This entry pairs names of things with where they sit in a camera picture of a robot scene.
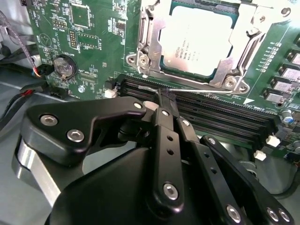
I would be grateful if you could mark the metal locking lever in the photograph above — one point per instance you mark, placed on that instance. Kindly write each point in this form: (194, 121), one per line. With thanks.
(141, 35)
(201, 90)

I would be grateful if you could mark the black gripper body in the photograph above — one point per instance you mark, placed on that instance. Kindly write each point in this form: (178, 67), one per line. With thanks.
(112, 192)

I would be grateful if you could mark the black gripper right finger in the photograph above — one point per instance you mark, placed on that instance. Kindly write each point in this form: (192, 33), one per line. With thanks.
(211, 168)

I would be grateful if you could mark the CPU with silver top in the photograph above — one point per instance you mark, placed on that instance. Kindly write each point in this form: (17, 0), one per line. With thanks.
(199, 35)

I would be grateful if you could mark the metal socket cover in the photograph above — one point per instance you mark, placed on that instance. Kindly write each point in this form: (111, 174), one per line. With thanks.
(242, 28)

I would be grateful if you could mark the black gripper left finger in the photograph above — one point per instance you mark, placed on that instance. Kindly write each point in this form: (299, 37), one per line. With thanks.
(61, 122)

